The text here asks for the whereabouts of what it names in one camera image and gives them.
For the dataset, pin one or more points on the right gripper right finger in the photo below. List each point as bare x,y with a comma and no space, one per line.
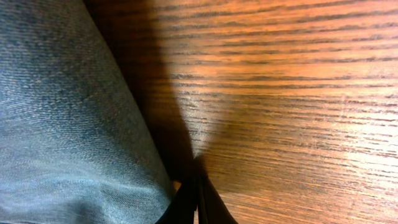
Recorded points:
211,208

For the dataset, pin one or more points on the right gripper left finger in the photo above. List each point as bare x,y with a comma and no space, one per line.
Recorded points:
182,208

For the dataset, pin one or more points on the light blue denim jeans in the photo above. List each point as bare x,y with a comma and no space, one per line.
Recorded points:
74,145

